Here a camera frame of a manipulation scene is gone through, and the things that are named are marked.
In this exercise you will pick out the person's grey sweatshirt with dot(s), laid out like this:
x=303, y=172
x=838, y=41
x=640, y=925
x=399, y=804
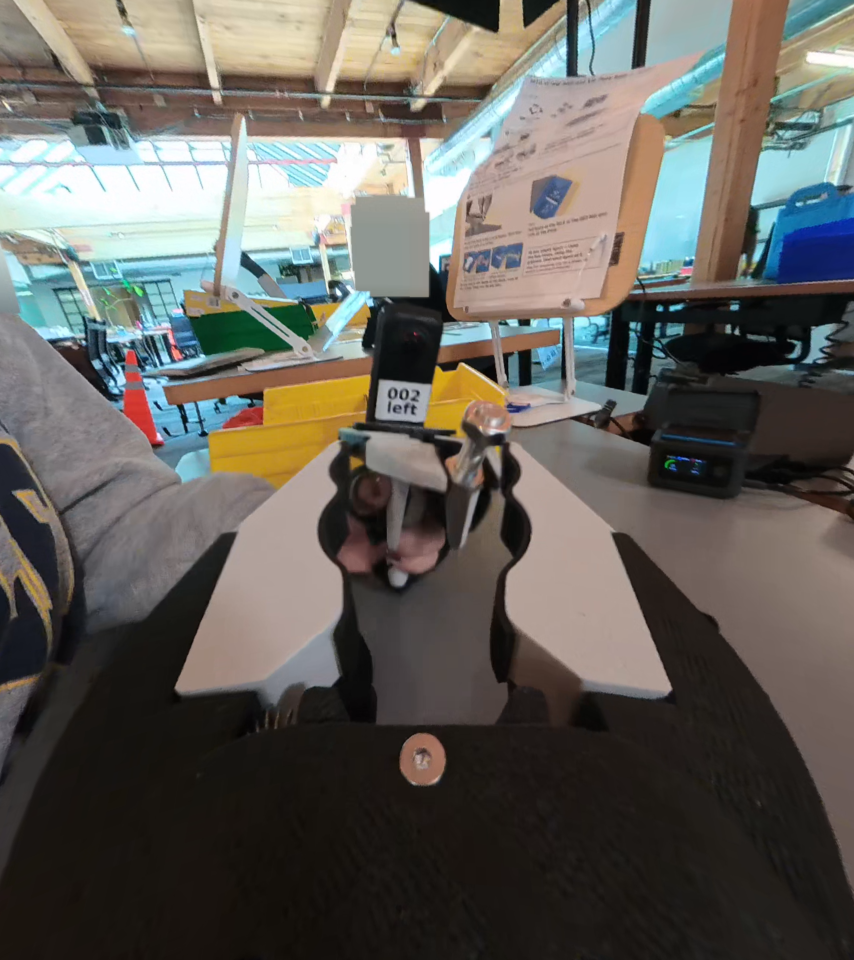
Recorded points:
x=6, y=525

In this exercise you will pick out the ceiling light fixture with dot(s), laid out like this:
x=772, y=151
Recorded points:
x=836, y=58

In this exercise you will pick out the black charger case with screen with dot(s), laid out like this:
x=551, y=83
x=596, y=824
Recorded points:
x=697, y=469

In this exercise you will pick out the white board stand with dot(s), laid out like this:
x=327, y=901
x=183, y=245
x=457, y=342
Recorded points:
x=569, y=397

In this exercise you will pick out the orange traffic cone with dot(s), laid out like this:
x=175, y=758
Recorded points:
x=140, y=412

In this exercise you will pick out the person's left hand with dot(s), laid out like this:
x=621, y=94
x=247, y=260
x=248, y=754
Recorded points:
x=363, y=547

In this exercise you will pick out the person's left forearm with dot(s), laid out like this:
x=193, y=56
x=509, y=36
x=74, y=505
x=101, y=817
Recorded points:
x=171, y=540

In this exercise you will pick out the wooden display board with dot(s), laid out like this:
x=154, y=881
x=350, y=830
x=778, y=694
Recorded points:
x=641, y=225

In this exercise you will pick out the yellow plastic bin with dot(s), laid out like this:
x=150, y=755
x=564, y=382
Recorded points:
x=299, y=420

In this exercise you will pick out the printed instruction sheet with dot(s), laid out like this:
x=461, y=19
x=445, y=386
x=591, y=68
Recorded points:
x=562, y=187

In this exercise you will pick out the white folding stand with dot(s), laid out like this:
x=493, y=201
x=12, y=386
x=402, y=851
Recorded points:
x=269, y=319

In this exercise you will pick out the wooden desk with black legs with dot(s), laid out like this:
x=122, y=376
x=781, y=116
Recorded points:
x=772, y=289

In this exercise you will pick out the long wooden desk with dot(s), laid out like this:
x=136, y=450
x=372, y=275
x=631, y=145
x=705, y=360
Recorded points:
x=472, y=343

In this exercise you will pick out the green plastic bin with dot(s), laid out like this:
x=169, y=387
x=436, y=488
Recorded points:
x=246, y=330

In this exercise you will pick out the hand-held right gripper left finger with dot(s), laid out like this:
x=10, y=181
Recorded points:
x=262, y=600

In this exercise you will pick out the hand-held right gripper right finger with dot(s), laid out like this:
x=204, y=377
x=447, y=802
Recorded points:
x=584, y=600

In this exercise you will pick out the wooden pillar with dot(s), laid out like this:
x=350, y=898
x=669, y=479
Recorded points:
x=734, y=150

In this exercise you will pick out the black office chair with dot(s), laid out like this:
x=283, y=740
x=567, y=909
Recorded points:
x=100, y=352

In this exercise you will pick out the thin wooden board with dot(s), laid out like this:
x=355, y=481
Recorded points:
x=233, y=202

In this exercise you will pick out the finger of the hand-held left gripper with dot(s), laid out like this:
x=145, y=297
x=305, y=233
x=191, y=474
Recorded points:
x=408, y=465
x=460, y=517

